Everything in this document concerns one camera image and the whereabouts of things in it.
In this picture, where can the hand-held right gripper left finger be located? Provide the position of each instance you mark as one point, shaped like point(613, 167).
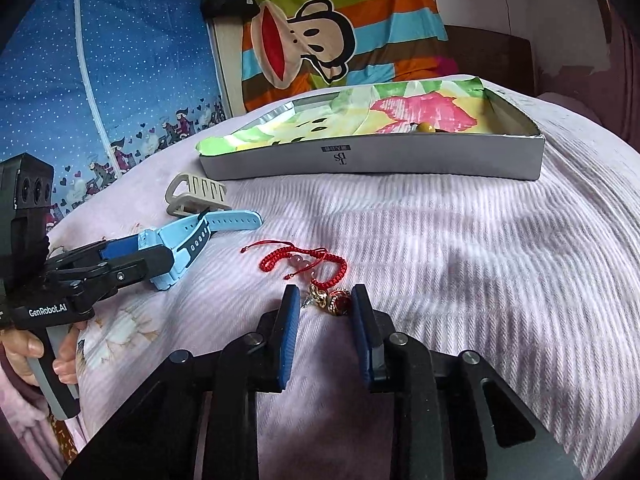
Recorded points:
point(286, 347)

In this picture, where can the yellow bead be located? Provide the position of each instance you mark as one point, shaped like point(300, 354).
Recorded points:
point(425, 128)

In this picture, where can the blue dotted bed curtain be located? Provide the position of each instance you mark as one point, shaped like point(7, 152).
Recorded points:
point(125, 60)

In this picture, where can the grey cardboard box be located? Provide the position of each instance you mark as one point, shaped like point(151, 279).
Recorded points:
point(375, 160)

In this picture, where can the light blue smart watch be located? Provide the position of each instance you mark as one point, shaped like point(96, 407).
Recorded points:
point(187, 260)

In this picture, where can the dark wooden headboard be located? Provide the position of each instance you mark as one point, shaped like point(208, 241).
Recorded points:
point(490, 60)

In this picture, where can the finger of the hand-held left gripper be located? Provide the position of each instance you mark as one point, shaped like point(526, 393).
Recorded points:
point(127, 272)
point(120, 249)

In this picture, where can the colourful floral cloth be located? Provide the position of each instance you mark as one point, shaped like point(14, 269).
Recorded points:
point(425, 110)

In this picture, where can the light wooden board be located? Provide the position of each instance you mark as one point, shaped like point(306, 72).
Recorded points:
point(227, 60)

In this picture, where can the person's left hand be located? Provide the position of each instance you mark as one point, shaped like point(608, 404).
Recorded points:
point(26, 347)

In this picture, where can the gold red charm pendant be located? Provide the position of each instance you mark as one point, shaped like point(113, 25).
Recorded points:
point(341, 305)

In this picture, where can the gold earring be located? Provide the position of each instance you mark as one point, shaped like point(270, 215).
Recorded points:
point(316, 296)

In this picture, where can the striped monkey print blanket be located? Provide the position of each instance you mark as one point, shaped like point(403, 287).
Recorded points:
point(325, 35)

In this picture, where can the beige hair claw clip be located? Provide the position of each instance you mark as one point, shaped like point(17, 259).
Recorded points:
point(192, 200)

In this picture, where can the pink ribbed bedspread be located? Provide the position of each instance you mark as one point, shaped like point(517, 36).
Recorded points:
point(450, 260)

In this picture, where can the person's left forearm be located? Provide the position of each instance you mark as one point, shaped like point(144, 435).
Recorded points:
point(20, 410)

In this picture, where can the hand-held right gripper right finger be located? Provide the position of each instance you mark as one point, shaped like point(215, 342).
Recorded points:
point(363, 342)

